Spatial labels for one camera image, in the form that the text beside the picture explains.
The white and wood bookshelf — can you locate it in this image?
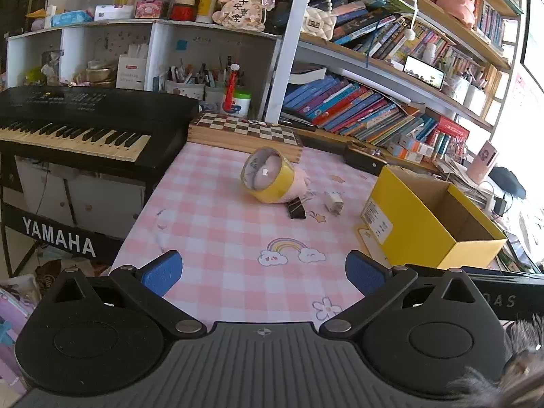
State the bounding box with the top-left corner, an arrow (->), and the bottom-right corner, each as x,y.
263,0 -> 525,137

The blue wet wipes pack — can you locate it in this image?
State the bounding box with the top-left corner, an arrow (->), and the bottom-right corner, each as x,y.
51,10 -> 94,27

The black cap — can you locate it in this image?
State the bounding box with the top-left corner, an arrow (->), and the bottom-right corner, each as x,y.
489,167 -> 527,200

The white jar green lid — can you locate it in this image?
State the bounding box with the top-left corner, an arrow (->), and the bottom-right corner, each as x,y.
232,87 -> 252,118

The white cubby shelf unit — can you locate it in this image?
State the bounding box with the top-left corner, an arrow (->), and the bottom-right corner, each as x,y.
6,20 -> 282,122

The wide white pen holder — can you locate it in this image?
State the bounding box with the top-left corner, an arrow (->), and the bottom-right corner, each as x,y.
165,62 -> 205,99

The pink pig decoration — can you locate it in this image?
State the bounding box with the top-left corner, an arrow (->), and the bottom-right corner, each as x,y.
214,0 -> 275,32

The row of colourful paperback books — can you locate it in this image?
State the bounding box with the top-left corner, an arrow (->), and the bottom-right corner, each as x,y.
331,0 -> 498,81

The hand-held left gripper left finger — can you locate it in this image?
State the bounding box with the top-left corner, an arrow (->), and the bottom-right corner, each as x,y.
42,250 -> 207,341

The row of leaning blue books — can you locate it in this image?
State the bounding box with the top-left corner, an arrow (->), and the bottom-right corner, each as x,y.
283,74 -> 438,145

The yellow cardboard box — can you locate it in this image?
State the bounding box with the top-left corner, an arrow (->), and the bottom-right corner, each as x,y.
360,166 -> 508,269

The black case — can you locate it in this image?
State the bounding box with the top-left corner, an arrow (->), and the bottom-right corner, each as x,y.
343,142 -> 389,176

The black framed wall picture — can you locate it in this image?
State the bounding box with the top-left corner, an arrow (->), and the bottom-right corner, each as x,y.
521,0 -> 544,92

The stack of papers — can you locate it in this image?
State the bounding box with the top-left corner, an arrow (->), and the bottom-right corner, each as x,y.
433,155 -> 494,205

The wooden chess board box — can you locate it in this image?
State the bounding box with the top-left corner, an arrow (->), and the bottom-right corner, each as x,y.
188,112 -> 303,163

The smartphone with lit screen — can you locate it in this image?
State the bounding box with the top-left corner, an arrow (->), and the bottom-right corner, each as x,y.
402,54 -> 446,91

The white paper bag red label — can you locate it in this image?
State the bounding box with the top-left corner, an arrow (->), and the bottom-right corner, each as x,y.
116,45 -> 148,91

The yellow white bottle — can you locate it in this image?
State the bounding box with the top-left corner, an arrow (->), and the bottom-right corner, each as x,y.
195,0 -> 219,24

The red baby bottle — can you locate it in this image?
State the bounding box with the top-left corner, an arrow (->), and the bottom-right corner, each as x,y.
171,0 -> 196,22

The row of small upright books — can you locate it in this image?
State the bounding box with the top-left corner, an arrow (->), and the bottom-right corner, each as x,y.
472,0 -> 508,52

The black electronic keyboard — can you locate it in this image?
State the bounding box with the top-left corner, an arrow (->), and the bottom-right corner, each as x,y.
0,86 -> 200,175

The red boxed book set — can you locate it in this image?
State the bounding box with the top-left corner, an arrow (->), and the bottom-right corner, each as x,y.
429,116 -> 470,160

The white quilted handbag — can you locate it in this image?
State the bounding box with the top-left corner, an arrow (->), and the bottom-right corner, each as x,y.
301,0 -> 337,41

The purple bag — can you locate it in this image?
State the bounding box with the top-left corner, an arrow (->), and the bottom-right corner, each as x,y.
0,285 -> 35,396

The yellow tape roll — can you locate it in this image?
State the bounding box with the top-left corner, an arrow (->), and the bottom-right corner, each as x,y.
240,147 -> 295,204

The grey furry sleeve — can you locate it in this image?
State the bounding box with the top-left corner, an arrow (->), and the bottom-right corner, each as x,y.
450,312 -> 544,408

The white cabinet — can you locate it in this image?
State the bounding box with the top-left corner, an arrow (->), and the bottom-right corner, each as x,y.
15,157 -> 149,241

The pink plush pouch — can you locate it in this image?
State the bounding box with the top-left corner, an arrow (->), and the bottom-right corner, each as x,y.
286,166 -> 311,200

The orange white medicine box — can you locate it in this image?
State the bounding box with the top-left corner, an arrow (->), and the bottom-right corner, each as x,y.
387,142 -> 425,164
397,134 -> 435,158

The red tassel ornament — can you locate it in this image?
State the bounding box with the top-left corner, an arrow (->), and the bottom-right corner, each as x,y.
223,63 -> 241,113

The pink upright box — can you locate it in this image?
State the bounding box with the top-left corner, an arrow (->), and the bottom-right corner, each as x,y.
466,140 -> 499,184

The flat white box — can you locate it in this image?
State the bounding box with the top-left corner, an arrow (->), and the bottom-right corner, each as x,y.
94,4 -> 134,21

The black binder clip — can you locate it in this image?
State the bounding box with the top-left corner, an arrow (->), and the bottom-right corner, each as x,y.
286,198 -> 307,221

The pink checkered desktop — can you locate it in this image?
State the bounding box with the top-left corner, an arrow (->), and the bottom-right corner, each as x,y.
108,140 -> 426,332

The pink plush toy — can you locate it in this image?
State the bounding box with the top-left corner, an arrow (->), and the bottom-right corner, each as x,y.
436,0 -> 477,28

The gold bowl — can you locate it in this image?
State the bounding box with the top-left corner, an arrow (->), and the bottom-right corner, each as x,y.
86,66 -> 116,88

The pink patterned box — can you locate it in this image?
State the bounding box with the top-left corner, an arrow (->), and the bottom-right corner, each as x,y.
135,0 -> 171,20

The white pot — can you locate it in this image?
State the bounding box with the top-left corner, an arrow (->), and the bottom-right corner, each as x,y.
446,74 -> 470,103
465,85 -> 487,115

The black keyboard stand panel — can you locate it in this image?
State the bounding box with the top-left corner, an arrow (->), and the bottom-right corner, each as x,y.
0,204 -> 124,260

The white mat orange border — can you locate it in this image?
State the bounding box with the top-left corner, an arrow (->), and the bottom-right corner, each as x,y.
355,225 -> 387,264

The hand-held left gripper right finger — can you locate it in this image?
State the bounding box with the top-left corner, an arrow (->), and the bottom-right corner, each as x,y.
319,250 -> 489,341

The white pompom on cord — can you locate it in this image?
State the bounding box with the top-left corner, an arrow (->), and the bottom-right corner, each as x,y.
404,0 -> 419,40

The narrow white pen holder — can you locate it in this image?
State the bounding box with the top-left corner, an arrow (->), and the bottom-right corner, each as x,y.
205,66 -> 226,103

